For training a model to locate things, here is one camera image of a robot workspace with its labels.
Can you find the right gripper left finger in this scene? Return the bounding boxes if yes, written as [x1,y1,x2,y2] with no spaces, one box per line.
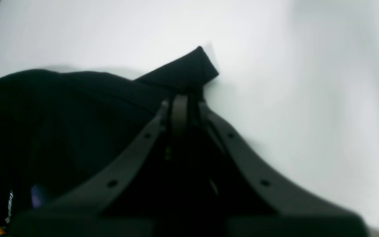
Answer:
[9,95,189,237]

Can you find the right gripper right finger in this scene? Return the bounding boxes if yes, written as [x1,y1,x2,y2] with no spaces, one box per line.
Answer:
[199,102,369,237]

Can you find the black graphic T-shirt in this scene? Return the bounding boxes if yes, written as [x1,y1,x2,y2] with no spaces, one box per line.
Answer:
[0,46,275,237]

